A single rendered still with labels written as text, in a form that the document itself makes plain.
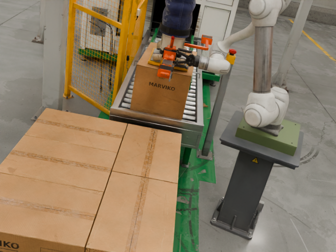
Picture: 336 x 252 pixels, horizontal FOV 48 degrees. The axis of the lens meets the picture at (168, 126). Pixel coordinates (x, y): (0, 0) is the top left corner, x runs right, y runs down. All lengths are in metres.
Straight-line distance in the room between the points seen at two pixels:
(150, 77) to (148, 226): 1.18
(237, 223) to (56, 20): 2.20
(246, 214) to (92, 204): 1.21
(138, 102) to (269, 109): 1.03
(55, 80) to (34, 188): 1.70
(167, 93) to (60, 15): 1.21
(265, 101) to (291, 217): 1.29
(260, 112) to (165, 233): 0.87
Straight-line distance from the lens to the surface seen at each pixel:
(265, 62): 2.25
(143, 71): 2.74
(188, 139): 2.87
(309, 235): 3.19
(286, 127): 2.68
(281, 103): 2.43
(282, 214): 3.26
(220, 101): 3.35
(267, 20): 2.20
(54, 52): 3.56
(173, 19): 2.72
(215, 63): 2.59
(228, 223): 2.91
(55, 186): 2.14
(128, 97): 3.20
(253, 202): 2.75
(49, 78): 3.67
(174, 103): 2.80
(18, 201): 2.06
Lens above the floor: 1.90
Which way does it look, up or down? 28 degrees down
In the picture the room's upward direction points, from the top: 12 degrees clockwise
